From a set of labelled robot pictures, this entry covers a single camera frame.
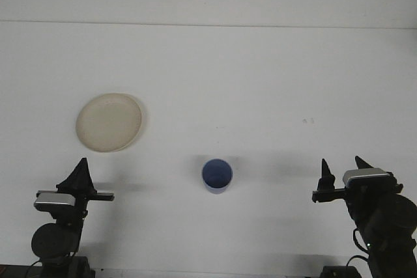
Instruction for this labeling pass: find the pale blue cup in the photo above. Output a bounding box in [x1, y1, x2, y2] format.
[201, 158, 234, 195]

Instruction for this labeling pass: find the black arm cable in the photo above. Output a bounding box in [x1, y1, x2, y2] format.
[26, 259, 45, 278]
[346, 228, 372, 271]

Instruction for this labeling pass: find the pale round plate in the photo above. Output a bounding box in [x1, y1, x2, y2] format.
[75, 92, 147, 154]

